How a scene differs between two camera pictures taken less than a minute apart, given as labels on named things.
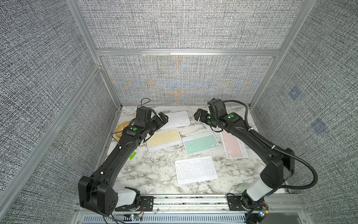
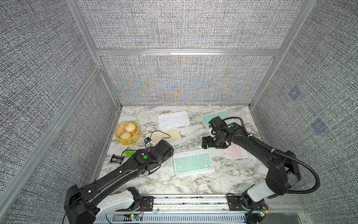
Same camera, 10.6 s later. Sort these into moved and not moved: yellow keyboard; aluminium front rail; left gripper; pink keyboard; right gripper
Moved: right gripper; left gripper
Not moved: aluminium front rail; pink keyboard; yellow keyboard
